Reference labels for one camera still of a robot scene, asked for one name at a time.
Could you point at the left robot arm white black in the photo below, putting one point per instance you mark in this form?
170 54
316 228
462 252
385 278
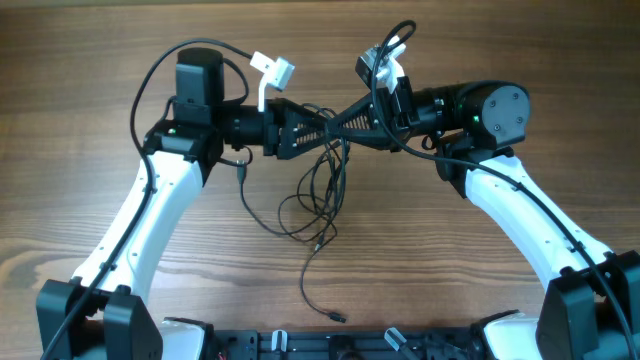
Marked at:
101 311

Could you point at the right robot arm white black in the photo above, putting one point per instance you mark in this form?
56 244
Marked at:
591 304

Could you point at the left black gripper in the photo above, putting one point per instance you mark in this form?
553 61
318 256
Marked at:
277 112

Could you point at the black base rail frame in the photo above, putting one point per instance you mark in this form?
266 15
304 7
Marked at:
438 343

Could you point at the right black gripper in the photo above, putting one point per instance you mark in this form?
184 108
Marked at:
376 138

